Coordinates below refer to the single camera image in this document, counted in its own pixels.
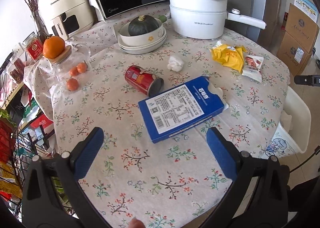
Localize wire storage rack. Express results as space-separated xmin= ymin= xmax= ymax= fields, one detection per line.
xmin=1 ymin=47 xmax=57 ymax=220

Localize white plastic trash bin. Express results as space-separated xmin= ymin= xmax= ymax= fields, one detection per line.
xmin=261 ymin=87 xmax=311 ymax=159

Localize white floral bowl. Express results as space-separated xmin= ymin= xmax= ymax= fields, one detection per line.
xmin=119 ymin=15 xmax=164 ymax=47

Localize crumpled white tissue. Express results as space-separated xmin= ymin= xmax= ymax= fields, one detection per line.
xmin=167 ymin=56 xmax=184 ymax=72

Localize large orange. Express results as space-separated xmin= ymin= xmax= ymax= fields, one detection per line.
xmin=43 ymin=36 xmax=65 ymax=59

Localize glass jar with wooden lid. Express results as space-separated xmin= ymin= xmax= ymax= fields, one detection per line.
xmin=34 ymin=44 xmax=92 ymax=92

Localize lower cardboard box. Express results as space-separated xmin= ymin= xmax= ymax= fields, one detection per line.
xmin=277 ymin=32 xmax=312 ymax=76

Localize red drink can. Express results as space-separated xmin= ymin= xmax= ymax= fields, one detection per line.
xmin=125 ymin=65 xmax=164 ymax=97

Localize blue box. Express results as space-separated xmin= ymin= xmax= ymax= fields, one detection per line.
xmin=138 ymin=76 xmax=228 ymax=143

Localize floral tablecloth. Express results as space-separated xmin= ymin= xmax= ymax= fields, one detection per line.
xmin=24 ymin=2 xmax=290 ymax=227

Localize yellow snack wrapper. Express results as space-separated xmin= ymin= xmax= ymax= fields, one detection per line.
xmin=210 ymin=44 xmax=247 ymax=73

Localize cardboard box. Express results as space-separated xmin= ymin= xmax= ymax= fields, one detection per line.
xmin=285 ymin=4 xmax=319 ymax=52
xmin=277 ymin=32 xmax=312 ymax=76

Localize upper cardboard box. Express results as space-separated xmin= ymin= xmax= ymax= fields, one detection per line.
xmin=285 ymin=4 xmax=319 ymax=52

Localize small orange tomato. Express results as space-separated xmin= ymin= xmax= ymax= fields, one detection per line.
xmin=76 ymin=62 xmax=88 ymax=73
xmin=69 ymin=66 xmax=79 ymax=77
xmin=66 ymin=78 xmax=79 ymax=91

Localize dark green pumpkin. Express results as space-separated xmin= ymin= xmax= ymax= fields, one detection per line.
xmin=128 ymin=15 xmax=159 ymax=36

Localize wall poster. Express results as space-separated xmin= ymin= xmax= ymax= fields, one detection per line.
xmin=293 ymin=0 xmax=319 ymax=23

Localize stacked white plates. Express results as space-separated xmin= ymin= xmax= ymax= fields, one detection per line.
xmin=118 ymin=26 xmax=167 ymax=54

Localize cream air fryer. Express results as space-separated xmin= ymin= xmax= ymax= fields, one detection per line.
xmin=39 ymin=0 xmax=94 ymax=40

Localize white electric cooking pot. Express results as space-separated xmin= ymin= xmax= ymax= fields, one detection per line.
xmin=169 ymin=0 xmax=266 ymax=39

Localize left hand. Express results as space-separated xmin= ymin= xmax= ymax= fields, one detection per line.
xmin=127 ymin=217 xmax=145 ymax=228

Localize white nut snack packet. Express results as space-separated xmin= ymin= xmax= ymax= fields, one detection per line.
xmin=242 ymin=55 xmax=264 ymax=83

